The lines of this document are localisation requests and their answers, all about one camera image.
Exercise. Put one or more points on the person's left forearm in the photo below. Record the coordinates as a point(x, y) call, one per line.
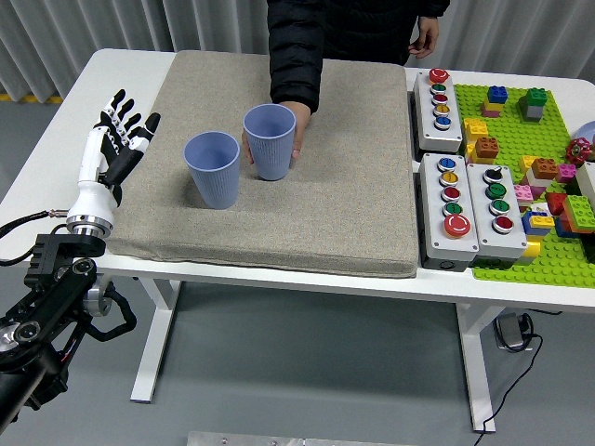
point(434, 8)

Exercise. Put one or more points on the yellow black floor tape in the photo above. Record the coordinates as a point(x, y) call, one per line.
point(53, 99)

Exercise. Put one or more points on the white box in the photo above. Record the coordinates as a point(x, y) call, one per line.
point(586, 183)

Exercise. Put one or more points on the person's right hand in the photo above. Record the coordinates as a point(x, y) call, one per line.
point(302, 121)

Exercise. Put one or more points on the person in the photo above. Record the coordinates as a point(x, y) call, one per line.
point(362, 28)

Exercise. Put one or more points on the person's right forearm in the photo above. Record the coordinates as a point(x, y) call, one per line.
point(295, 79)

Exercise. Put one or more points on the red valve handwheel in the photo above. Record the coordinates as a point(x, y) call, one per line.
point(577, 151)

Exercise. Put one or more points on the grey toy brick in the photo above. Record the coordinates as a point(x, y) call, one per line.
point(534, 114)

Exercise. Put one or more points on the grey five-button control box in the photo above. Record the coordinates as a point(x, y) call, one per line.
point(437, 241)
point(427, 132)

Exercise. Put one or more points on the pink toy brick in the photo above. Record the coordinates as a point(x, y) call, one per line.
point(489, 114)
point(523, 192)
point(566, 173)

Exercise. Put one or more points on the white table leg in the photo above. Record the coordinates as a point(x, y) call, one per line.
point(155, 334)
point(476, 362)

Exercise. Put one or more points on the person's left hand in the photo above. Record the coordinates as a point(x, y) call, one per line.
point(427, 35)

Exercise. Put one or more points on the grey box with selector switch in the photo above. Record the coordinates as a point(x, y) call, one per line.
point(509, 244)

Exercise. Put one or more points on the green studded baseplate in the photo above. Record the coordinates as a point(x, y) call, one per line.
point(511, 135)

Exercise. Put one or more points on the grey power adapter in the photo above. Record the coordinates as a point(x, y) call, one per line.
point(509, 331)

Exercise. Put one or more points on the white toy brick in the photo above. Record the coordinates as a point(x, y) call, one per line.
point(534, 180)

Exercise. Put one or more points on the blue ribbed plastic cup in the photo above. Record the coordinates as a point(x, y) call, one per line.
point(269, 151)
point(214, 181)

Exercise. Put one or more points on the lavender bowl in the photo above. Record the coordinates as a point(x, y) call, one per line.
point(588, 132)

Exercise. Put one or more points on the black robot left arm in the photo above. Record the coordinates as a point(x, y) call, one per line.
point(42, 279)

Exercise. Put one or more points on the red toy brick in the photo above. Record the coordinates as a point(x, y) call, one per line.
point(555, 203)

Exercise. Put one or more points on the orange toy brick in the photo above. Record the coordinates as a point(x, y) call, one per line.
point(545, 167)
point(486, 148)

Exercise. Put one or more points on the large green toy brick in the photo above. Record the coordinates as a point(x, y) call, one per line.
point(578, 209)

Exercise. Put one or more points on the blue and yellow toy brick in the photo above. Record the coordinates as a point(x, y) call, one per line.
point(539, 222)

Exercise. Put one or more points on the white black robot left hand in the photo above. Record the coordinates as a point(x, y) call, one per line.
point(88, 195)

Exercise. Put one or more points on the grey-brown cushion mat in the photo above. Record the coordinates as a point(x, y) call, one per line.
point(325, 186)

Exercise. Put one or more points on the white pleated curtain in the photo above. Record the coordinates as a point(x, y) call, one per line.
point(70, 28)

